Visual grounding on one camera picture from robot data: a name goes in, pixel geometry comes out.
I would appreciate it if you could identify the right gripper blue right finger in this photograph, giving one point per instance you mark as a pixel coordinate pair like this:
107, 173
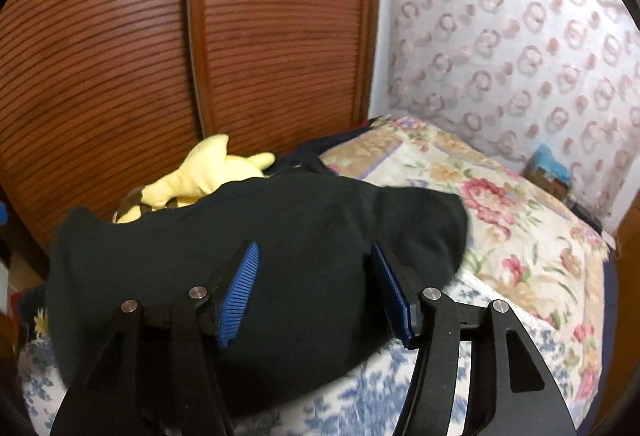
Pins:
400, 289

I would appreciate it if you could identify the wooden louvered wardrobe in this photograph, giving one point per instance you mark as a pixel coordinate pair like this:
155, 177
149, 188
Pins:
101, 96

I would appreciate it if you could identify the wooden sideboard cabinet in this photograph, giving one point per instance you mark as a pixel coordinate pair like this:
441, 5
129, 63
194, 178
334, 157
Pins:
624, 357

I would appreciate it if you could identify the navy folded garment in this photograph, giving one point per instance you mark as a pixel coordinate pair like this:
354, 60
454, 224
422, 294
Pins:
313, 149

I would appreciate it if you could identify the yellow plush toy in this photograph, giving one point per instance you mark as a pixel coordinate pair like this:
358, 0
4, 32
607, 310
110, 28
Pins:
207, 167

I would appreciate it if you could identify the circle patterned sheer curtain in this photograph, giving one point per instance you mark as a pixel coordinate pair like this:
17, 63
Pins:
509, 76

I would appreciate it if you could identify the blue item in box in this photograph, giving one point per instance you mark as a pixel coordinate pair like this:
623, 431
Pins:
548, 173

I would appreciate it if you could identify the blue floral white quilt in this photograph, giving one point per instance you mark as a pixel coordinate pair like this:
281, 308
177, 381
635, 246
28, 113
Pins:
366, 402

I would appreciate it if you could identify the floral pink bedspread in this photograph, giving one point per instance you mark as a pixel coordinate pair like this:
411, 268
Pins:
524, 246

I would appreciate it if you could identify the black printed t-shirt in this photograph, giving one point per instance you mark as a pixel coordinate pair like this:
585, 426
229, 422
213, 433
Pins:
312, 315

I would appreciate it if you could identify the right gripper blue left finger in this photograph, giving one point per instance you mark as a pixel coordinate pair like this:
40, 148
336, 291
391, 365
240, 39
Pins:
231, 291

